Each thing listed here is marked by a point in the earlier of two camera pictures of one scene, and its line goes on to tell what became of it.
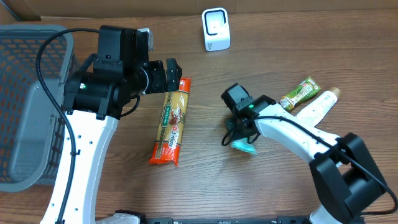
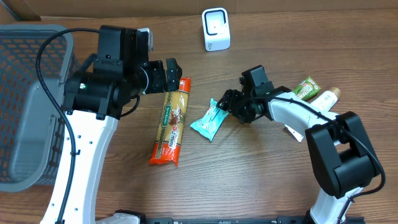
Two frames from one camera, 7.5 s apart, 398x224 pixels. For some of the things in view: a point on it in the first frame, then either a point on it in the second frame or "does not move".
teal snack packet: (244, 145) -> (211, 121)
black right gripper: (237, 123) -> (237, 101)
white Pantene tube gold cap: (315, 112) does not move
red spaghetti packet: (168, 138) does not move
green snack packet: (305, 90) does not move
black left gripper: (160, 76) does not move
